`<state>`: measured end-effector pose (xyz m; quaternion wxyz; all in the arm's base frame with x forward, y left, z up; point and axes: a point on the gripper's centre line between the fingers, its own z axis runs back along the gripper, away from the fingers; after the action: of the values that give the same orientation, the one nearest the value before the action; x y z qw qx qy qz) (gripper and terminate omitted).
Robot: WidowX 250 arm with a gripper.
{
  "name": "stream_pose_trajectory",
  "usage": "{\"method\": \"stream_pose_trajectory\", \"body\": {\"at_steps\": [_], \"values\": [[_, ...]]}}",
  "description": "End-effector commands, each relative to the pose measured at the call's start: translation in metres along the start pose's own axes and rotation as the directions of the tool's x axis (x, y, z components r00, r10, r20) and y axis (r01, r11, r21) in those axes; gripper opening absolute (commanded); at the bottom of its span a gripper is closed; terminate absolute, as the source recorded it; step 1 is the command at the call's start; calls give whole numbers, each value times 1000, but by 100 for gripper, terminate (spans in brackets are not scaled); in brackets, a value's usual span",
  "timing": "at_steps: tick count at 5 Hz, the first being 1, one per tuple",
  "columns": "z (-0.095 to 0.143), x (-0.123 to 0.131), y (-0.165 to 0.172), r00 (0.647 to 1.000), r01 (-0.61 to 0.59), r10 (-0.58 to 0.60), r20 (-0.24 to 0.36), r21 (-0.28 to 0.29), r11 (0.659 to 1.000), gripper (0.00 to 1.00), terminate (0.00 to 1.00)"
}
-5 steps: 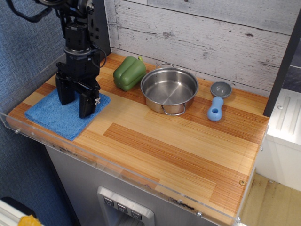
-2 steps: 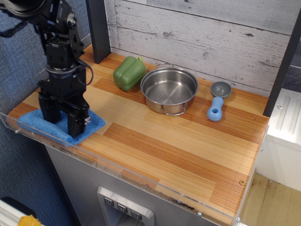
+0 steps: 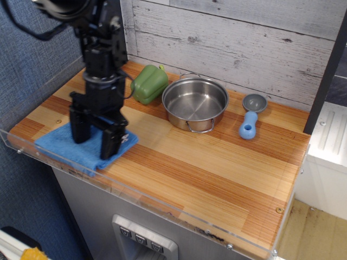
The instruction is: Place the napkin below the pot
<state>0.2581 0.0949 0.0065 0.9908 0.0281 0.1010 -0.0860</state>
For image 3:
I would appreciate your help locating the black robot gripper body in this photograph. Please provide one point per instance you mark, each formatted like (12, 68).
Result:
(102, 102)

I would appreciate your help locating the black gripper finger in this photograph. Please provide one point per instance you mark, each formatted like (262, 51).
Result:
(80, 125)
(111, 142)

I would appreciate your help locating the blue cloth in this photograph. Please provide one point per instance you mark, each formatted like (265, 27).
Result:
(86, 157)

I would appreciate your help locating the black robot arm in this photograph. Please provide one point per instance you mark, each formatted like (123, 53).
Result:
(99, 27)

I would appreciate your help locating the stainless steel pot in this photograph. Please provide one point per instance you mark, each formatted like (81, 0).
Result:
(195, 104)

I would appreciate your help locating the green toy bell pepper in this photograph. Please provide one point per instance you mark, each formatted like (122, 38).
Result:
(149, 84)

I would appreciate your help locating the clear acrylic table guard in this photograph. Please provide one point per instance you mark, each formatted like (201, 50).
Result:
(232, 191)

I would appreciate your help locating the grey toy fridge cabinet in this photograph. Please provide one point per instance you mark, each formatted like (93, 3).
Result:
(94, 208)

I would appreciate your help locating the silver dispenser button panel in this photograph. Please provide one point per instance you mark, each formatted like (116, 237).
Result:
(138, 242)

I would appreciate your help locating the black and yellow object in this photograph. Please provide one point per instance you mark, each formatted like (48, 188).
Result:
(15, 244)

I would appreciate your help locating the blue and grey toy scoop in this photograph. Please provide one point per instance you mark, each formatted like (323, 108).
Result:
(253, 105)

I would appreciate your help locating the white toy sink unit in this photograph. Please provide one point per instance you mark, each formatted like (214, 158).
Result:
(321, 182)

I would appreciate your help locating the black left vertical post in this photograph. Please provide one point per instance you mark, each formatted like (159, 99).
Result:
(123, 41)

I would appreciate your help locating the black vertical post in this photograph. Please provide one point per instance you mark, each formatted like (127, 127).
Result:
(123, 41)
(327, 78)

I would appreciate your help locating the black right vertical post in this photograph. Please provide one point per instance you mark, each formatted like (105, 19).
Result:
(327, 78)

